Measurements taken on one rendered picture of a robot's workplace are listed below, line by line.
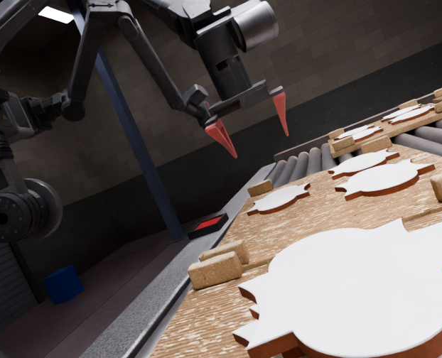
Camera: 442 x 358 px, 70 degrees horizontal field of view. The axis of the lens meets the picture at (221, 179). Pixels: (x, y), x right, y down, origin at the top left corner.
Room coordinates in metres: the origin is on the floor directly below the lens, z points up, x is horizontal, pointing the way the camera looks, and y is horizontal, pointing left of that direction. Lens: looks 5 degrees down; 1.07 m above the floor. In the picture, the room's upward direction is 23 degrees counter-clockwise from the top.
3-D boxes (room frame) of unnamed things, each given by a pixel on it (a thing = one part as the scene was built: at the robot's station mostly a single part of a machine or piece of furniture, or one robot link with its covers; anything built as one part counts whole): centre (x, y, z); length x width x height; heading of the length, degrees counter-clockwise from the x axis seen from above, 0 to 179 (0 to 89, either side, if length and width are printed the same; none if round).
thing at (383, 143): (0.68, -0.33, 0.95); 0.06 x 0.02 x 0.03; 73
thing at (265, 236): (0.53, -0.15, 0.93); 0.41 x 0.35 x 0.02; 163
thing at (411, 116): (1.04, -0.56, 0.94); 0.41 x 0.35 x 0.04; 160
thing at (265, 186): (0.75, -0.08, 0.95); 0.06 x 0.02 x 0.03; 73
